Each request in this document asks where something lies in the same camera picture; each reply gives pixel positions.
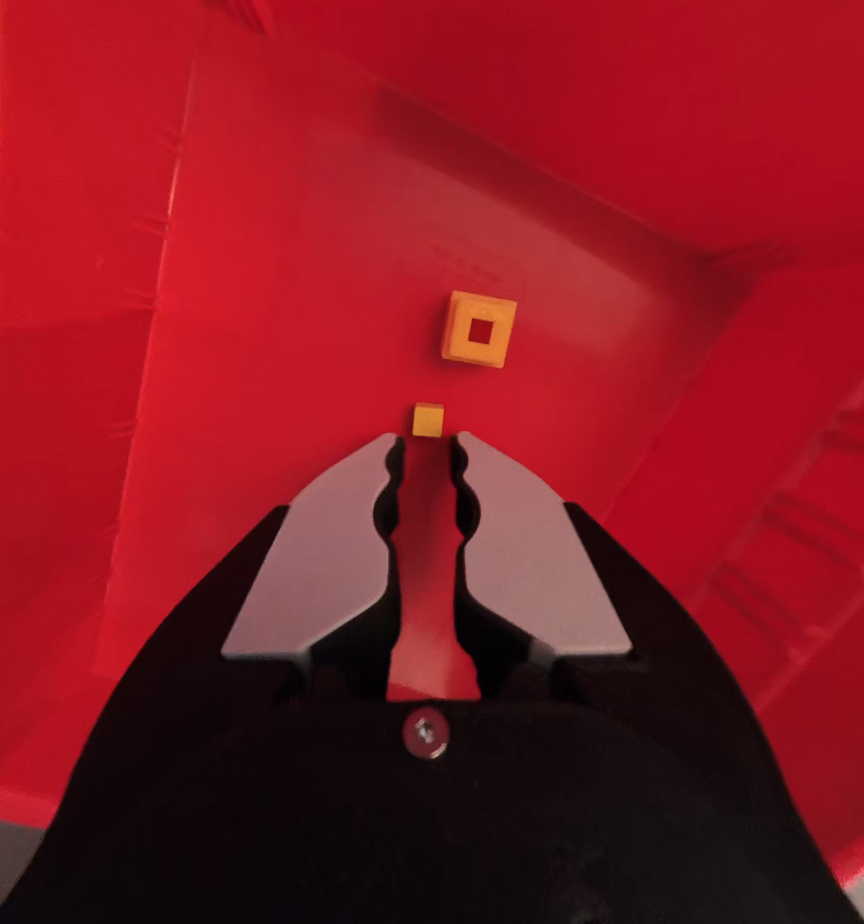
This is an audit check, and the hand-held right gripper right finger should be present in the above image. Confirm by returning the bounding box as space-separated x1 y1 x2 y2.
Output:
454 431 635 661

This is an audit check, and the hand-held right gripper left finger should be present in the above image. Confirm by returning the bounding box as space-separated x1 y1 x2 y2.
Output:
223 434 404 662

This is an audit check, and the orange cube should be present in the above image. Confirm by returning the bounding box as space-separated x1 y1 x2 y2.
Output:
437 289 521 369

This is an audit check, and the red plastic bin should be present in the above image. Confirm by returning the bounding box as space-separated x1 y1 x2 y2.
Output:
0 0 864 885

